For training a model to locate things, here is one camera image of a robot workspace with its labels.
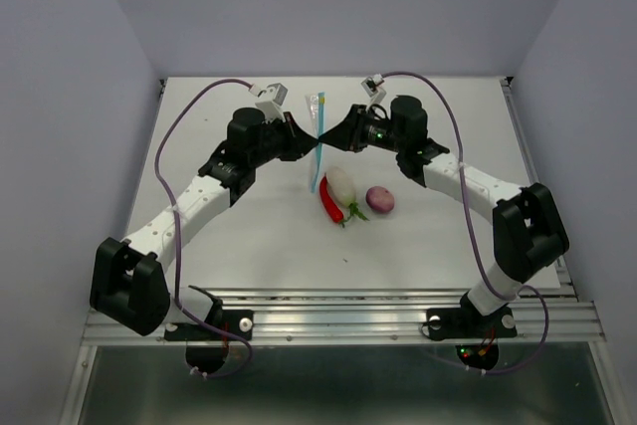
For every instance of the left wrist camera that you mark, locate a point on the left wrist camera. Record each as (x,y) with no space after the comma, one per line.
(270,101)

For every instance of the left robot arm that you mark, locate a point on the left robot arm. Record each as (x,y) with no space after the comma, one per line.
(137,279)

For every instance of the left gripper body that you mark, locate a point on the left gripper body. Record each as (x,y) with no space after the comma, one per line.
(278,142)

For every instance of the clear zip top bag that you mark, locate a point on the clear zip top bag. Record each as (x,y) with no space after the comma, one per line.
(316,104)

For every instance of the aluminium mounting rail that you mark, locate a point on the aluminium mounting rail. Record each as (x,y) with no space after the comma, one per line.
(394,317)

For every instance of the purple onion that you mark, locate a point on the purple onion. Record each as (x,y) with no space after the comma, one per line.
(380,200)

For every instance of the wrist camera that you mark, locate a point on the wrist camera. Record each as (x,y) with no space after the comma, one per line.
(270,101)
(373,86)

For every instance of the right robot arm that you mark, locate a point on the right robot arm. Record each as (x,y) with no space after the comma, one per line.
(528,233)

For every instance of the red chili pepper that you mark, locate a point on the red chili pepper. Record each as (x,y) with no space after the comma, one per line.
(328,204)

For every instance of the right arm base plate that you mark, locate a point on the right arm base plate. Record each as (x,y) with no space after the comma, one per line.
(461,323)

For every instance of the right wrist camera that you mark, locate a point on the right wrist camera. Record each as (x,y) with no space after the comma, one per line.
(373,86)

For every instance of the white radish with leaves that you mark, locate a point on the white radish with leaves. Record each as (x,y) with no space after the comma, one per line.
(344,192)

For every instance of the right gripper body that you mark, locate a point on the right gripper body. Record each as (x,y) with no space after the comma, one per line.
(371,131)

